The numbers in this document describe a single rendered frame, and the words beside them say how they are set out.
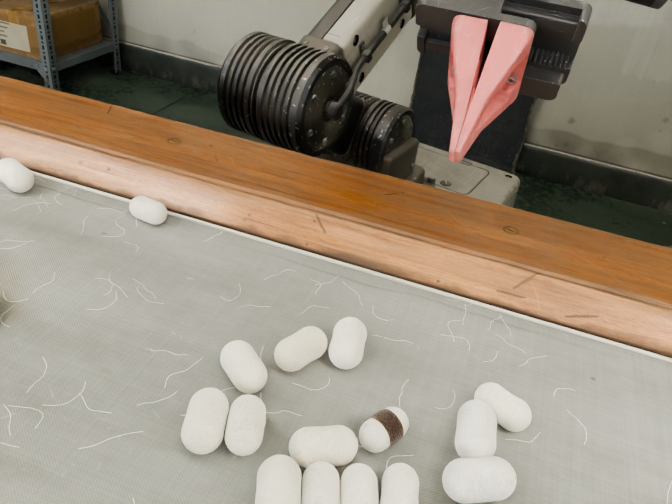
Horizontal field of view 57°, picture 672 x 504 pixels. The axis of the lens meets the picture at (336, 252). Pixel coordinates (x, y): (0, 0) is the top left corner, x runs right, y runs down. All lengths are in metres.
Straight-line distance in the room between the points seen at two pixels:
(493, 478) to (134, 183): 0.36
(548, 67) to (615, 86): 1.97
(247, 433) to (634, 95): 2.19
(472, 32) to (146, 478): 0.30
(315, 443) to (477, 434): 0.08
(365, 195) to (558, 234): 0.16
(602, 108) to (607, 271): 1.94
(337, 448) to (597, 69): 2.15
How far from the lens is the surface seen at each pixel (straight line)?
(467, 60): 0.39
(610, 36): 2.37
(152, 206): 0.50
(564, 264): 0.49
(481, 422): 0.35
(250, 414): 0.33
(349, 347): 0.37
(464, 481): 0.33
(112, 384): 0.38
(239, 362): 0.36
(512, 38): 0.39
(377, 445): 0.34
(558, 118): 2.44
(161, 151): 0.57
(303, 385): 0.38
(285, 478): 0.31
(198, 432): 0.33
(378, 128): 1.00
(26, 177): 0.56
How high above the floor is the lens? 1.01
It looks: 34 degrees down
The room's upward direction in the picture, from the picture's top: 8 degrees clockwise
